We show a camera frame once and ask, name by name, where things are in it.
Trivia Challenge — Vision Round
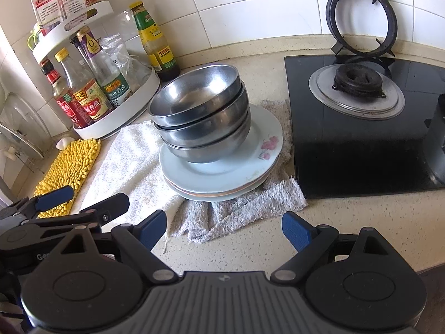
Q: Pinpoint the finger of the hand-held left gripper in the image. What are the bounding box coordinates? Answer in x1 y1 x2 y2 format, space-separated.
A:
0 185 75 225
26 193 130 225

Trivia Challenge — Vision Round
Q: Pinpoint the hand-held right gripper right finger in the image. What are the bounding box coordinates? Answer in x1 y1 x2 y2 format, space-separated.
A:
271 212 392 283

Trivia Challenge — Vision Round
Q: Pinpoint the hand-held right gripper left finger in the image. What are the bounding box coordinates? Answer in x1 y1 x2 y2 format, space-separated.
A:
57 210 178 284

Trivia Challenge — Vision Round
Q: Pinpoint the white orange-rimmed plate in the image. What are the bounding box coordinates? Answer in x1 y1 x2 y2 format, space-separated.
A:
165 177 269 202

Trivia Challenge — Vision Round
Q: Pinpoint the white floral plate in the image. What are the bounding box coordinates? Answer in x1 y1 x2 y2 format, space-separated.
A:
159 105 284 193

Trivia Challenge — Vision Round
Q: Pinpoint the large stainless steel bowl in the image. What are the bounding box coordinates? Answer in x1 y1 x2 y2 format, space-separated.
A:
162 108 251 163

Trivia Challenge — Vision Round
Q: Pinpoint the small stainless steel bowl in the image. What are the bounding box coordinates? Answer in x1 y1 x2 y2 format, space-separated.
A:
149 64 241 127

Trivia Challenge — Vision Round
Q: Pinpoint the yellow chenille mat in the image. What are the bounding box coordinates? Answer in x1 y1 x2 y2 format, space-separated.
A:
34 138 101 218

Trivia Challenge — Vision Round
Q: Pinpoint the white towel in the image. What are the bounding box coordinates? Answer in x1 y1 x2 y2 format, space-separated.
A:
81 121 183 225

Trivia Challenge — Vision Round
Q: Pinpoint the grey towel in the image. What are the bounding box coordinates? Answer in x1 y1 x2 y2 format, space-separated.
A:
175 100 307 245

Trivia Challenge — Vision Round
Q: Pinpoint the glass pot lid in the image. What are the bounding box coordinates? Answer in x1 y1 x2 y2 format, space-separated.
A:
0 92 53 168

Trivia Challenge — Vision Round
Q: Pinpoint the red label soy sauce bottle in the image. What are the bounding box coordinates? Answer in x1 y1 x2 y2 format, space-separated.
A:
40 59 80 129

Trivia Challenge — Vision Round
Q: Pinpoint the black glass gas stove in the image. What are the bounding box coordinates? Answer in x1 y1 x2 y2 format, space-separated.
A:
284 54 445 199

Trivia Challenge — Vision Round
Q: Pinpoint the yellow cap red label bottle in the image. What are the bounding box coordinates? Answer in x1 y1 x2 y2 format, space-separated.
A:
55 48 112 127

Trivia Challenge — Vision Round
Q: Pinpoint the white two-tier spice rack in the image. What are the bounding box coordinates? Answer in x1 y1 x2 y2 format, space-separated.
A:
28 0 161 140

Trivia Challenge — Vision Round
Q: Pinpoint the clear bottle green label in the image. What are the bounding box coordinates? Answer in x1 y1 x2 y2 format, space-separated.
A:
76 27 134 109

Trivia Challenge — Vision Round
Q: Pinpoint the clear plastic bag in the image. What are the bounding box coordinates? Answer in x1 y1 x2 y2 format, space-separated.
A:
101 36 140 91

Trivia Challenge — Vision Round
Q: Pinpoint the black gas burner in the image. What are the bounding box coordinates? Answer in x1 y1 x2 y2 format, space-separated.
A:
333 65 387 99

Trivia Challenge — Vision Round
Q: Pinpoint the black pot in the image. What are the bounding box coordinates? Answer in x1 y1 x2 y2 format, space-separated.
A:
422 94 445 190

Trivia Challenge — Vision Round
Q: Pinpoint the green yellow label sauce bottle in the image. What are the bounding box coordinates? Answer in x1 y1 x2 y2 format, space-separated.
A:
129 1 181 80

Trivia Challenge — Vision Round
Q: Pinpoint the red white seasoning packet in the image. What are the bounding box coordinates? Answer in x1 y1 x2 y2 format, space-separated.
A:
28 0 67 30

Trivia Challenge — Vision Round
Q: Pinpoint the black pan support ring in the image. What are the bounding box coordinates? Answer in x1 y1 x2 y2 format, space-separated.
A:
320 0 397 58

